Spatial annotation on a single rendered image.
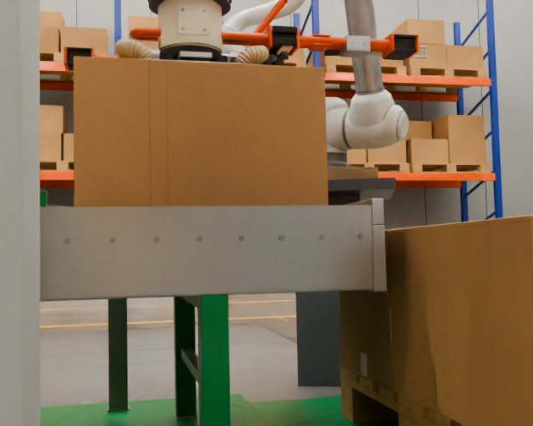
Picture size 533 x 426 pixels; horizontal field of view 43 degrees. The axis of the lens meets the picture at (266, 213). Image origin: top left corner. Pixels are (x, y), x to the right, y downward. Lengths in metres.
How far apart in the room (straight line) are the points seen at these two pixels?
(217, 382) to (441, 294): 0.50
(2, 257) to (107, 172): 0.91
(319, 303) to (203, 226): 1.16
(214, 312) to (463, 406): 0.53
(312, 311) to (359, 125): 0.71
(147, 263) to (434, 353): 0.64
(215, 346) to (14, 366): 0.81
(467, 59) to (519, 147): 2.35
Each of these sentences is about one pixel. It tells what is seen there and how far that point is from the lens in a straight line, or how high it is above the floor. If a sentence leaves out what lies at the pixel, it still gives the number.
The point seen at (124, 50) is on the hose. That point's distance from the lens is 1.74.
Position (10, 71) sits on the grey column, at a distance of 0.71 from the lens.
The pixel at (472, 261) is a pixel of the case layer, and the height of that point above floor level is 0.47.
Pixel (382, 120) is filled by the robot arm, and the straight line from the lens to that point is 2.50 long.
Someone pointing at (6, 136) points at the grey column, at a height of 0.61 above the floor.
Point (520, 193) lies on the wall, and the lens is 12.23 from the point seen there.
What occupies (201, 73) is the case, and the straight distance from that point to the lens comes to 1.64.
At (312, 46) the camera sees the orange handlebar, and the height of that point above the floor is 1.06.
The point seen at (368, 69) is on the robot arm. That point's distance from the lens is 2.51.
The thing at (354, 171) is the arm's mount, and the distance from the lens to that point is 2.53.
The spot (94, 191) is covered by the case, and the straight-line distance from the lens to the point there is 1.57.
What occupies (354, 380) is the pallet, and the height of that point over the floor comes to 0.12.
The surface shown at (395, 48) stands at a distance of 1.99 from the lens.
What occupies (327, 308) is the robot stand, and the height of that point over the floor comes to 0.28.
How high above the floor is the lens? 0.49
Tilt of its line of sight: 4 degrees up
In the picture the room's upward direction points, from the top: 1 degrees counter-clockwise
